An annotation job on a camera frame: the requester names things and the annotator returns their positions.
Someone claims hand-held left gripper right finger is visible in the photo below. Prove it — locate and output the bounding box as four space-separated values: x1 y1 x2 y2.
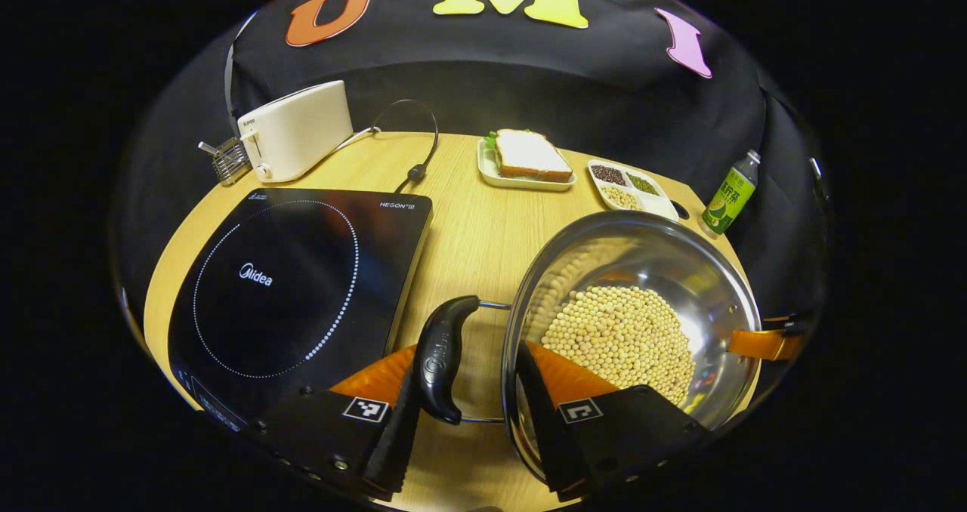
515 340 711 501

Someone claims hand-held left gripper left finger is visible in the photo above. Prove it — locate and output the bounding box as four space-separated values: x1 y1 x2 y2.
253 344 424 501

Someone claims stainless steel pot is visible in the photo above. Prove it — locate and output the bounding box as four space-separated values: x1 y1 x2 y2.
419 210 764 486

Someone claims black induction cooktop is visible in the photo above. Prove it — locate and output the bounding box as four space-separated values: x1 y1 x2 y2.
168 187 434 431

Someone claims pile of yellow soybeans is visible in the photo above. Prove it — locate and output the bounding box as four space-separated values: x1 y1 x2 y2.
540 285 697 407

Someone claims green drink bottle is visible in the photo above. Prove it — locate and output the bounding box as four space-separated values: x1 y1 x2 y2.
701 150 762 236

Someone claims white divided tray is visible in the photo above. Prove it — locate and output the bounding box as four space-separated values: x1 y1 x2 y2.
587 159 681 222

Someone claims white sandwich plate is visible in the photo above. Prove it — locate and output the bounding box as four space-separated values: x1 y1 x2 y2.
477 137 577 193

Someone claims sandwich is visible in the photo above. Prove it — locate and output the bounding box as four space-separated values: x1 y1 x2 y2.
483 128 575 183

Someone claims white toaster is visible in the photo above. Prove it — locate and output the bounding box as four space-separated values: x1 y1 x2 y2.
237 80 354 184

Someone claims black power cable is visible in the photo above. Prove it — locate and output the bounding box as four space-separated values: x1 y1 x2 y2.
370 99 440 194

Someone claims white toaster cable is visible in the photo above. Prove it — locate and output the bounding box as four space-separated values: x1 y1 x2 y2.
332 125 382 154

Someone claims metal wire basket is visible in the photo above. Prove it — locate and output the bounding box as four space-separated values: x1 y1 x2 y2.
198 136 252 187

